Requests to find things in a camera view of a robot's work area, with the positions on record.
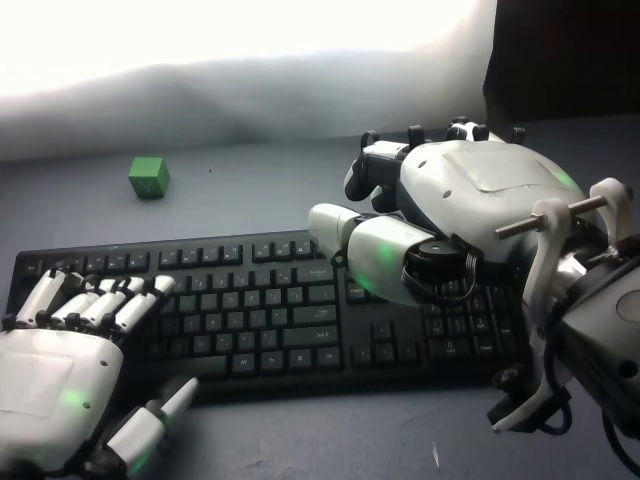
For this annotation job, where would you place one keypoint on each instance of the black computer keyboard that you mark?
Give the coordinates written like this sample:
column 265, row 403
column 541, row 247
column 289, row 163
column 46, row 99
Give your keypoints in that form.
column 280, row 320

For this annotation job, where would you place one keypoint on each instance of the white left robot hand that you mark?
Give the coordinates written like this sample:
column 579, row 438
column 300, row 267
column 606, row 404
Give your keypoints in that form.
column 50, row 380

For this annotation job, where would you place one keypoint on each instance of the green cube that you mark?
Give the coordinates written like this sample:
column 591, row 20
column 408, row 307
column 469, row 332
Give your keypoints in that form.
column 148, row 177

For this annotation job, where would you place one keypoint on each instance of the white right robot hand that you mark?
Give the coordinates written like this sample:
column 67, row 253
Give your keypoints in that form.
column 480, row 190

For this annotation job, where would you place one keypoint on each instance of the small white scrap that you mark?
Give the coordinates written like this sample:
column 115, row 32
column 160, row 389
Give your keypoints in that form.
column 436, row 454

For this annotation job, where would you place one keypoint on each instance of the black panel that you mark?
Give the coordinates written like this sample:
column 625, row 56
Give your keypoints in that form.
column 565, row 55

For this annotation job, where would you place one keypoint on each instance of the grey table cloth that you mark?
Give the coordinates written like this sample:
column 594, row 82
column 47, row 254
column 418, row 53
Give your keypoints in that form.
column 250, row 440

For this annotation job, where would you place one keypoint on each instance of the white sheet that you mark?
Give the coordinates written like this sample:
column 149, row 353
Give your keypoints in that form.
column 225, row 60

